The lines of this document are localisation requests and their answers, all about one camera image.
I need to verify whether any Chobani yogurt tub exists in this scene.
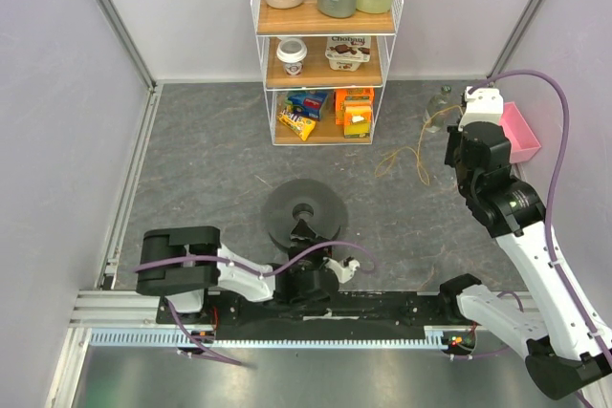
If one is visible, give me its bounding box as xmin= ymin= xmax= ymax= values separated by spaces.
xmin=325 ymin=35 xmax=371 ymax=72

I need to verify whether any white wire wooden shelf rack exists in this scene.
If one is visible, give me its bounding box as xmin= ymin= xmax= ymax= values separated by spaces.
xmin=250 ymin=0 xmax=404 ymax=146

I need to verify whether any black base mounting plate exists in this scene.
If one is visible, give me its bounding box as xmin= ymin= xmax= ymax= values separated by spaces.
xmin=180 ymin=290 xmax=471 ymax=341

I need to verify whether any yellow M&M candy bag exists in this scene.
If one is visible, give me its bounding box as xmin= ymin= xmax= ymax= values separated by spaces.
xmin=276 ymin=109 xmax=317 ymax=141

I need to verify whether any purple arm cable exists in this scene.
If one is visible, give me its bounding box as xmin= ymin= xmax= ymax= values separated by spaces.
xmin=132 ymin=241 xmax=378 ymax=369
xmin=451 ymin=68 xmax=612 ymax=408

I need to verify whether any white yogurt cup with lid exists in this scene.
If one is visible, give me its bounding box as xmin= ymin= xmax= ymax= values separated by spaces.
xmin=276 ymin=37 xmax=308 ymax=76

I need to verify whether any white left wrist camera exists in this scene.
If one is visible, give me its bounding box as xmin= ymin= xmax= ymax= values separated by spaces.
xmin=324 ymin=257 xmax=361 ymax=284

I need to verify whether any slotted cable duct rail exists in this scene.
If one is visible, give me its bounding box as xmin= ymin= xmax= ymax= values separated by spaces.
xmin=89 ymin=326 xmax=479 ymax=348

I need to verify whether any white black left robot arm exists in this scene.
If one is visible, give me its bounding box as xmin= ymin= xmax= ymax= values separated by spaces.
xmin=134 ymin=217 xmax=341 ymax=325

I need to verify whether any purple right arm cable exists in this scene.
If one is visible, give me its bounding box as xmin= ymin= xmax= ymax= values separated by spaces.
xmin=451 ymin=68 xmax=612 ymax=408

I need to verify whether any pink plastic bin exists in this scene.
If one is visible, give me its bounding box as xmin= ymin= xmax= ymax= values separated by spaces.
xmin=500 ymin=102 xmax=541 ymax=164

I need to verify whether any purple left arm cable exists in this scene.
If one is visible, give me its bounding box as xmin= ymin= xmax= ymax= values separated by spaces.
xmin=132 ymin=241 xmax=378 ymax=369

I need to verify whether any black cable spool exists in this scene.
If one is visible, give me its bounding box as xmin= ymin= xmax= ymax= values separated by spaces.
xmin=261 ymin=179 xmax=348 ymax=253

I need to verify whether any clear glass bottle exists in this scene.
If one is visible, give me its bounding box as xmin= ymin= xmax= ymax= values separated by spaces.
xmin=423 ymin=85 xmax=452 ymax=133

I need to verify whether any yellow green sponge pack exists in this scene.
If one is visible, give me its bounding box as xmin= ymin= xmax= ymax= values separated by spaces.
xmin=342 ymin=106 xmax=373 ymax=139

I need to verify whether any orange snack box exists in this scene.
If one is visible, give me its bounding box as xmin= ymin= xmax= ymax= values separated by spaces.
xmin=334 ymin=87 xmax=375 ymax=125

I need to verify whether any blue snack box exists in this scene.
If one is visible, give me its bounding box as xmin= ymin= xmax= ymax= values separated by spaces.
xmin=286 ymin=90 xmax=329 ymax=121

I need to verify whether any yellow cable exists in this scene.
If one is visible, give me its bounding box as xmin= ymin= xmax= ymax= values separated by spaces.
xmin=373 ymin=104 xmax=463 ymax=186

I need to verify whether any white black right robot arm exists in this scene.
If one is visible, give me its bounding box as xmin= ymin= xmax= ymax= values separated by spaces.
xmin=437 ymin=121 xmax=611 ymax=400

